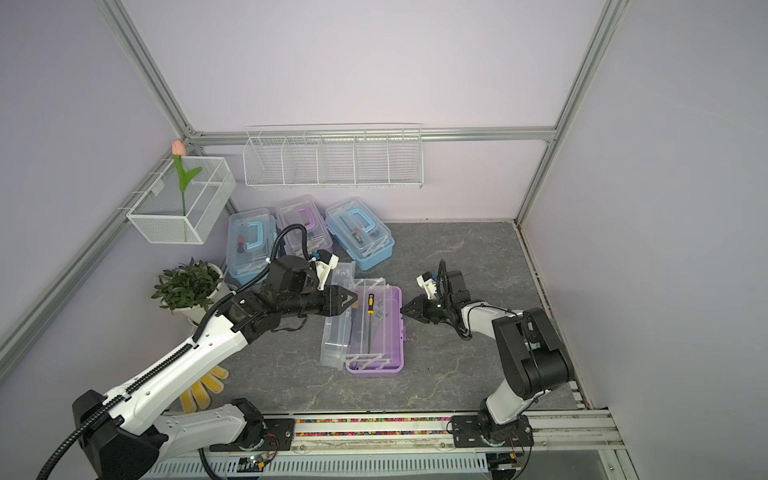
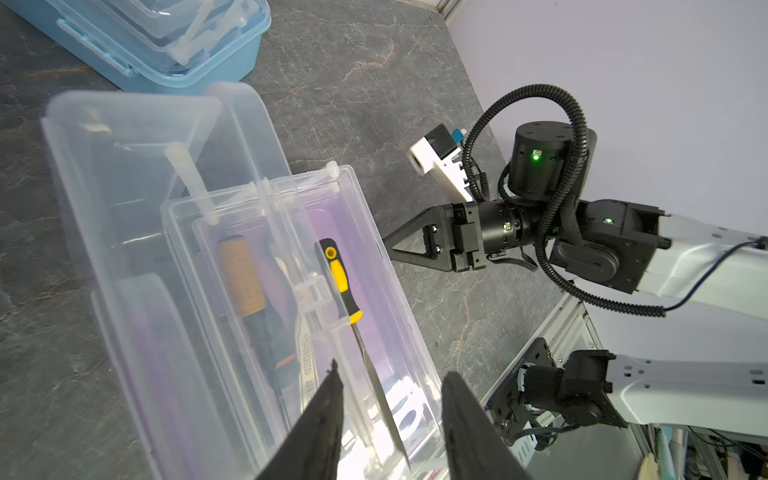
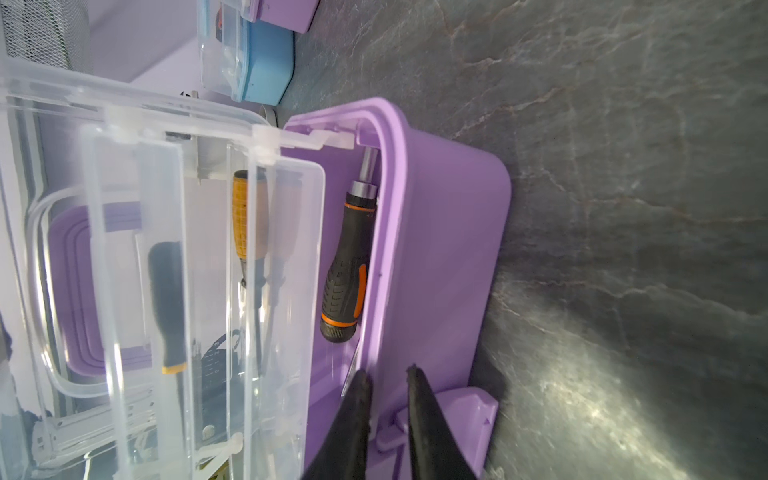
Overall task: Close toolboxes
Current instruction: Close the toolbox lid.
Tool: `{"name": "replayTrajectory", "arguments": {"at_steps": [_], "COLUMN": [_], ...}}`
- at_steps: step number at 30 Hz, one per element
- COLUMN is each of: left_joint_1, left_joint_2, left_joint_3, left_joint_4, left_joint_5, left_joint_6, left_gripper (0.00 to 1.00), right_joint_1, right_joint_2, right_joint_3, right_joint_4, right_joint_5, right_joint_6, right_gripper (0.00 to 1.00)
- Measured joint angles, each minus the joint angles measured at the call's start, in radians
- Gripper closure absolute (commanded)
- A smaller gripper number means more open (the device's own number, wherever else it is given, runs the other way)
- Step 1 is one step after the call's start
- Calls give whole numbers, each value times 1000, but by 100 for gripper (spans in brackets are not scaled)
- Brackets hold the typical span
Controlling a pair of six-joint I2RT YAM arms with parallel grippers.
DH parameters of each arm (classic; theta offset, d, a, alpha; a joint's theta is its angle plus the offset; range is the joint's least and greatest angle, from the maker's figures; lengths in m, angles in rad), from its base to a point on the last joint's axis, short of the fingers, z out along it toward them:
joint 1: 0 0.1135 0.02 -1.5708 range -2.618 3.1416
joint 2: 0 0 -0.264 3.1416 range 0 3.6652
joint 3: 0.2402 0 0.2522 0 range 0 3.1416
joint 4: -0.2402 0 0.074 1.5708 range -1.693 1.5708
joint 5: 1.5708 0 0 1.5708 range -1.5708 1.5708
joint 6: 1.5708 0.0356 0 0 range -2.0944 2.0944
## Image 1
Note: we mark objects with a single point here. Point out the purple toolbox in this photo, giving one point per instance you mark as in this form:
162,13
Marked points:
303,210
343,342

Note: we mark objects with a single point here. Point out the blue toolbox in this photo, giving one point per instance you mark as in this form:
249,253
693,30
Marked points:
251,236
362,234

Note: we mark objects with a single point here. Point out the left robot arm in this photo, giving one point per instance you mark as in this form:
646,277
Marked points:
125,432

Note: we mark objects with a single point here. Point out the yellow rubber glove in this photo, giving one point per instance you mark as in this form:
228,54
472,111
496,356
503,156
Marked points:
198,396

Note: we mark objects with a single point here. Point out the pink artificial tulip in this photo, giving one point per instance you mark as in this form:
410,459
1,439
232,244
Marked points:
185,177

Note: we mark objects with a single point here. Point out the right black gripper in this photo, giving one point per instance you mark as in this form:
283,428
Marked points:
418,304

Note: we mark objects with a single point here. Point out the white wire wall shelf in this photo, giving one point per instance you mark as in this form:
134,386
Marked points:
347,155

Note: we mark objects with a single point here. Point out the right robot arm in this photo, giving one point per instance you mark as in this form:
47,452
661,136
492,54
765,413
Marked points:
532,355

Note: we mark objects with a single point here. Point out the white mesh wall basket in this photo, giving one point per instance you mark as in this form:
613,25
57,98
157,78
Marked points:
157,213

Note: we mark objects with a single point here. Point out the potted green plant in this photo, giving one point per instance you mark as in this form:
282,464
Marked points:
190,289

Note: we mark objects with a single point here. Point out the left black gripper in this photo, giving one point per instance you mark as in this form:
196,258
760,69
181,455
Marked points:
333,299

